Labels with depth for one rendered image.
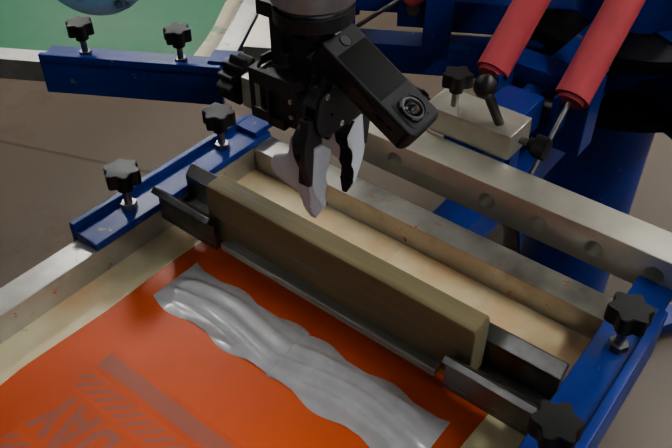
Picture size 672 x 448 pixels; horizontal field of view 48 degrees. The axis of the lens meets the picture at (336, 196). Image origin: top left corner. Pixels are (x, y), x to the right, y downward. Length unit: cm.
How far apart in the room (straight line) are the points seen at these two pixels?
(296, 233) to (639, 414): 142
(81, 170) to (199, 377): 203
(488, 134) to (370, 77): 33
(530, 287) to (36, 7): 112
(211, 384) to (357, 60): 37
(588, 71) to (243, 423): 65
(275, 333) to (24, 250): 175
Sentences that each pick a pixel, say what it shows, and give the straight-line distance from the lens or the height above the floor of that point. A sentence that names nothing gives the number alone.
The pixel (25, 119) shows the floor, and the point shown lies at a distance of 315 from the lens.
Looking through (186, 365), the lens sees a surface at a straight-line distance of 83.
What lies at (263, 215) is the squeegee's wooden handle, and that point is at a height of 106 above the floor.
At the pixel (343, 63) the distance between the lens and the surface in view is 64.
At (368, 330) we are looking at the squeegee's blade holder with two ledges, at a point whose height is 99.
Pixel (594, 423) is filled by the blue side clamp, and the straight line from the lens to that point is 74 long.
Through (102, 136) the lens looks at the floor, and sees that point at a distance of 295.
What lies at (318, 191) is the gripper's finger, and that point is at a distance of 71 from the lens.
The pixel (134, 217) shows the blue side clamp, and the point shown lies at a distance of 94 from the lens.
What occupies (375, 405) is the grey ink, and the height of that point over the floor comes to 96.
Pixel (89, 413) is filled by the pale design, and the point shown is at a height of 95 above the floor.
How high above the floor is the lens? 159
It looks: 39 degrees down
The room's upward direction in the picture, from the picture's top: straight up
